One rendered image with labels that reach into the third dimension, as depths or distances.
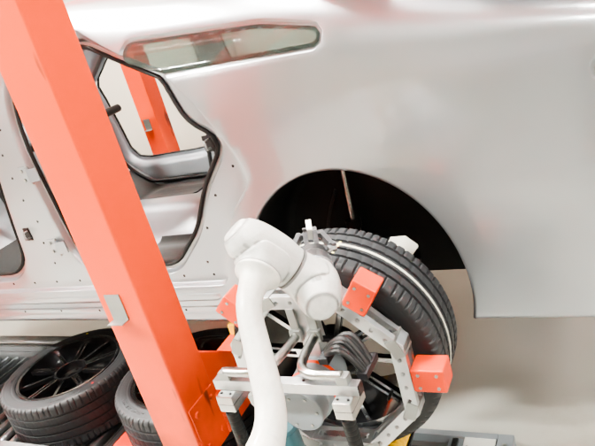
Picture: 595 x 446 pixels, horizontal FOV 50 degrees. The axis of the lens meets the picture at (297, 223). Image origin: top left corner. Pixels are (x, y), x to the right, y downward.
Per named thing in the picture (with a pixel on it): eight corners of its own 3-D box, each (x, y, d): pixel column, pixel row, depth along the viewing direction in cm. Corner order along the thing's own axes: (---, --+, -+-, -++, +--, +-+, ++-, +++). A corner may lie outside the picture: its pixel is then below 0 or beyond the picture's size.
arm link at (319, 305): (347, 269, 151) (304, 239, 147) (356, 303, 137) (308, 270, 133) (319, 301, 154) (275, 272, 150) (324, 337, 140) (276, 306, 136)
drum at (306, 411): (356, 384, 187) (344, 344, 182) (330, 435, 170) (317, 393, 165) (312, 382, 193) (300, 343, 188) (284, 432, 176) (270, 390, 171)
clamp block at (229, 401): (251, 391, 177) (246, 375, 175) (236, 413, 169) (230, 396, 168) (236, 390, 179) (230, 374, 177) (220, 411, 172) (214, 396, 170)
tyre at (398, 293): (500, 303, 185) (307, 187, 194) (489, 351, 166) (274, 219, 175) (397, 429, 223) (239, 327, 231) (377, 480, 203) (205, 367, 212)
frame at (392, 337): (436, 444, 184) (397, 280, 165) (431, 461, 179) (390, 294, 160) (274, 430, 210) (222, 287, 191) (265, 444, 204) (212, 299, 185)
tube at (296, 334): (305, 340, 179) (295, 307, 175) (276, 383, 163) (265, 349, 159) (251, 339, 187) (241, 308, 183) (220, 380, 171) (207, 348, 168)
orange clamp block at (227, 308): (260, 300, 189) (235, 282, 189) (248, 315, 182) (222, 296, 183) (251, 315, 193) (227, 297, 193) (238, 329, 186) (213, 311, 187)
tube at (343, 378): (372, 340, 170) (362, 306, 166) (348, 387, 154) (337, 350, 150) (312, 340, 178) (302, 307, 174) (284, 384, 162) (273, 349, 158)
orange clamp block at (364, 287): (372, 302, 173) (384, 278, 168) (363, 318, 167) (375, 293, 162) (349, 290, 174) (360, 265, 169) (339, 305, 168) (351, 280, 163)
